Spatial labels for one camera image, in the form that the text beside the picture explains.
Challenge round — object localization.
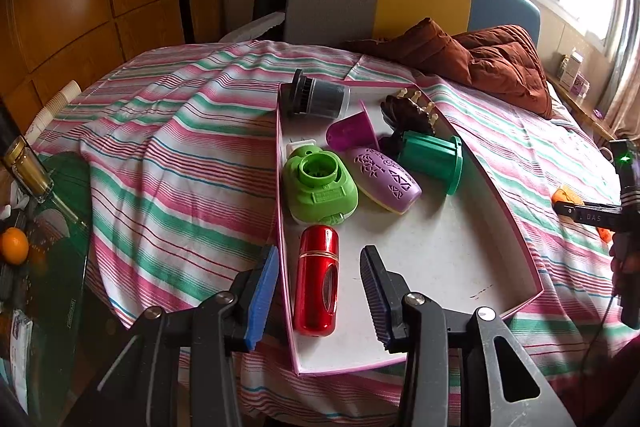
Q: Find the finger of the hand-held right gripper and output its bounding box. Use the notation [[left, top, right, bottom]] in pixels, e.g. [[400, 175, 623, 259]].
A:
[[552, 201, 623, 225]]

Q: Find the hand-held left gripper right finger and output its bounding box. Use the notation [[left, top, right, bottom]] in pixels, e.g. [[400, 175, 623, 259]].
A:
[[359, 245, 576, 427]]

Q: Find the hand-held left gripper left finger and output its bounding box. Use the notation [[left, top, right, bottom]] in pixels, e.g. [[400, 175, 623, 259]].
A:
[[65, 244, 281, 427]]

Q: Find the orange plastic toy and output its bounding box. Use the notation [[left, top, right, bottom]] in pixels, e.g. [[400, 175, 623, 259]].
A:
[[551, 187, 615, 244]]

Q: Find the red metallic capsule case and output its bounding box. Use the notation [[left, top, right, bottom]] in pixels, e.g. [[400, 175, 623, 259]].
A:
[[292, 224, 342, 336]]

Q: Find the white tray with pink rim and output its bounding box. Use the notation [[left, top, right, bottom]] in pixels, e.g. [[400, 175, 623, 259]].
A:
[[275, 79, 545, 377]]

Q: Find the green plug-in repellent heater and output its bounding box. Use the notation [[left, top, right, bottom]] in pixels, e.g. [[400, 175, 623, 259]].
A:
[[281, 138, 361, 226]]

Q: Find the purple oval case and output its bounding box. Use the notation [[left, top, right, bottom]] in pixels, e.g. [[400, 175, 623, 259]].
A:
[[345, 146, 423, 214]]

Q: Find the green plastic cylinder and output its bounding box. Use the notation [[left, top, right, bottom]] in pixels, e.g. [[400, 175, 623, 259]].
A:
[[397, 130, 464, 196]]

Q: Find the person's right hand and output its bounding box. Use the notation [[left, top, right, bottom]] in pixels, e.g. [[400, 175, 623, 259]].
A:
[[607, 244, 631, 295]]

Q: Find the wooden bedside shelf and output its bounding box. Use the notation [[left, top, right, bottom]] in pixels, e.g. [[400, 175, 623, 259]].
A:
[[545, 74, 616, 148]]

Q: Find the striped grey curtain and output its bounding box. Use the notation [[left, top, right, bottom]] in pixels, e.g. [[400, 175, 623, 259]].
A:
[[597, 0, 640, 142]]

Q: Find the white box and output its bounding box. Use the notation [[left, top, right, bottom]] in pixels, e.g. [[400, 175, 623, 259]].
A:
[[560, 52, 585, 90]]

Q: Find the striped bed sheet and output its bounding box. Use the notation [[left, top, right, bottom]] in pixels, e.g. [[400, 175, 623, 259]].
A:
[[25, 39, 640, 418]]

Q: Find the magenta plastic cup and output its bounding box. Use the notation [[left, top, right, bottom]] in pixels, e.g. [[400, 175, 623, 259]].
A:
[[325, 99, 379, 152]]

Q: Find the person's red clothing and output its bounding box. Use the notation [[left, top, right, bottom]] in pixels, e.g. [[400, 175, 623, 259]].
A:
[[565, 332, 640, 427]]

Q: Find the brown quilt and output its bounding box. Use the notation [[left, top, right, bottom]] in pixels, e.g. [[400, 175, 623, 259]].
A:
[[342, 18, 555, 120]]

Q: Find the black and grey cylinder filter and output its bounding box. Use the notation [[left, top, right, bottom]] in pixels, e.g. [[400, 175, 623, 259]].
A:
[[279, 68, 352, 120]]

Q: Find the glass table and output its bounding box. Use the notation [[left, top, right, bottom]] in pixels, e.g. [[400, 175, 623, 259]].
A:
[[0, 152, 93, 427]]

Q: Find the orange fruit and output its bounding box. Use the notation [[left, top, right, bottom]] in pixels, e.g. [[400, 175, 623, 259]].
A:
[[0, 227, 30, 265]]

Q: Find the glass bottle with gold cap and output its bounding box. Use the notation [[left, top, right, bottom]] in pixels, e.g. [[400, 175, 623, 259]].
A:
[[2, 137, 88, 228]]

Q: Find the stack of paper cups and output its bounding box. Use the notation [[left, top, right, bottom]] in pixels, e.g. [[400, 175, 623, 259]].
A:
[[22, 80, 82, 142]]

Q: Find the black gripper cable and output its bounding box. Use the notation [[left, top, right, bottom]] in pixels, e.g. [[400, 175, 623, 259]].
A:
[[575, 292, 616, 408]]

